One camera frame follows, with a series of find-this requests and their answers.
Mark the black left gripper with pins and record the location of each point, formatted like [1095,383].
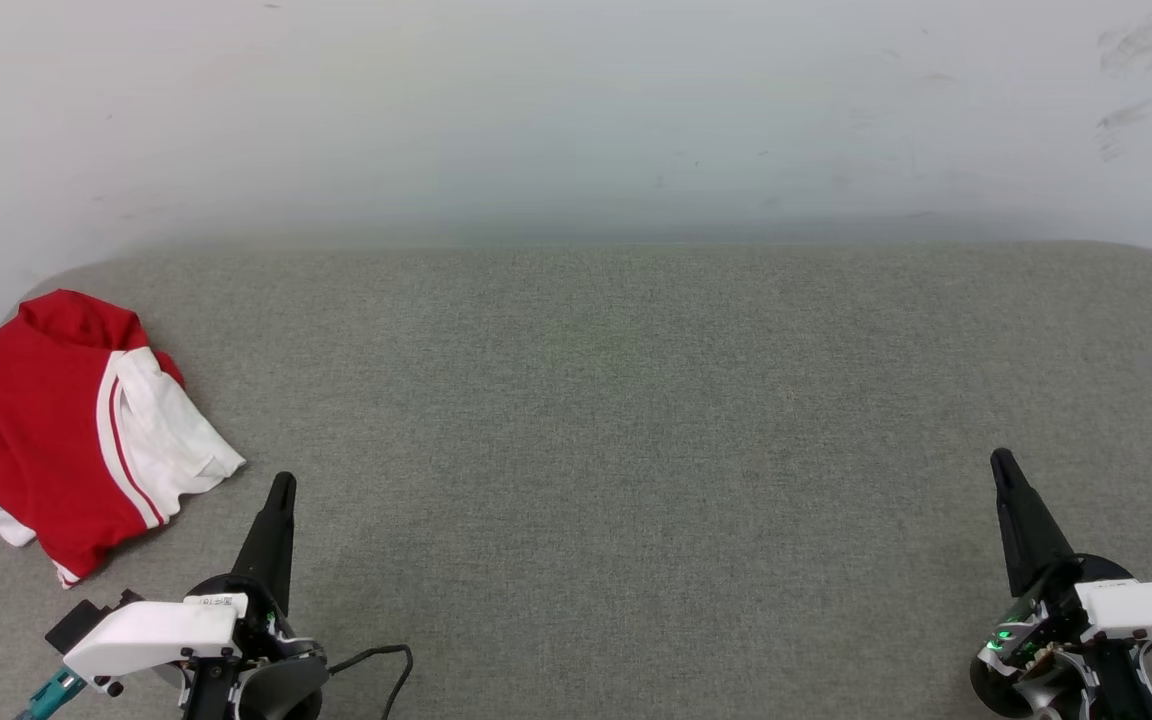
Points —
[261,635]

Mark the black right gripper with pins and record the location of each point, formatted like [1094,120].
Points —
[1046,620]

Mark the red and white jersey shirt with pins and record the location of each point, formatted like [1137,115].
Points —
[36,420]

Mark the grey fabric sofa seat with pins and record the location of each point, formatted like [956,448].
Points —
[636,450]

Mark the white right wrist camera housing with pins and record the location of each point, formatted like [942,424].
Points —
[1146,608]

